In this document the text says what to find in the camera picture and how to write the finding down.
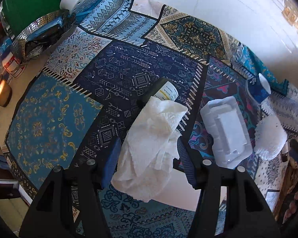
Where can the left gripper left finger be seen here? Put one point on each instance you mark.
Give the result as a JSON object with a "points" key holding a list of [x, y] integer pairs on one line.
{"points": [[51, 213]]}

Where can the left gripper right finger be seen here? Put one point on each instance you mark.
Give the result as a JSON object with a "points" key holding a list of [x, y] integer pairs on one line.
{"points": [[247, 213]]}

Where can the white plastic tray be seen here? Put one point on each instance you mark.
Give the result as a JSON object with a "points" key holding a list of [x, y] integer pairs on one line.
{"points": [[224, 121]]}

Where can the white paper towel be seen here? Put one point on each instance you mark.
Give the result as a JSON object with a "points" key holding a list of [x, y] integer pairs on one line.
{"points": [[146, 158]]}

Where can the clear glass jar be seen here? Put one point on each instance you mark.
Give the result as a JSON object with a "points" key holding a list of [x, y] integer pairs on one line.
{"points": [[236, 54]]}

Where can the blue cup with white lid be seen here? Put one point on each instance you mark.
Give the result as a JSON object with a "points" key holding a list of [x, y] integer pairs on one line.
{"points": [[258, 88]]}

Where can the lit candle in jar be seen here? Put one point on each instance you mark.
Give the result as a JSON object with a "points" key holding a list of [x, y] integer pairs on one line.
{"points": [[5, 93]]}

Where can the dark green supplement bottle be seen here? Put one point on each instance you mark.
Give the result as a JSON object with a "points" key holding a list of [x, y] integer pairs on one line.
{"points": [[163, 89]]}

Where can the perforated metal steamer basket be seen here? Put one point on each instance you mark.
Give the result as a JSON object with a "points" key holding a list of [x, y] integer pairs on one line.
{"points": [[42, 33]]}

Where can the patchwork patterned tablecloth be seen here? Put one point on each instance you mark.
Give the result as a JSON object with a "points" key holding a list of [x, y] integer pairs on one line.
{"points": [[112, 57]]}

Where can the green plastic bin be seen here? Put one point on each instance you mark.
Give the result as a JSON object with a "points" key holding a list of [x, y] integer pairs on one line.
{"points": [[18, 14]]}

